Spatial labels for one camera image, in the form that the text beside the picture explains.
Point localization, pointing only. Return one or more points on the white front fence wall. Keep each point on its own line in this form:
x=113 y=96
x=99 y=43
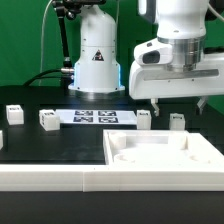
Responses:
x=83 y=178

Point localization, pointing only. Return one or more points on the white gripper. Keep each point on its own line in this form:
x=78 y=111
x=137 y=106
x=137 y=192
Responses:
x=166 y=68

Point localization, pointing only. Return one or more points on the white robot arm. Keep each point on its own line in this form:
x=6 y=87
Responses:
x=97 y=72

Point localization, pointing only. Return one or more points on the white square tabletop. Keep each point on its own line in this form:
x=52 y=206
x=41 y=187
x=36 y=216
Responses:
x=150 y=148

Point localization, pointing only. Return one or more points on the white marker tag sheet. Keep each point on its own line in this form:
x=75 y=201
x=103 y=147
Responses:
x=101 y=117

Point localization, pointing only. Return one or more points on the black camera stand pole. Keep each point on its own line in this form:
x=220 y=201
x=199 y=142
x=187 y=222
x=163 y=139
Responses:
x=69 y=9

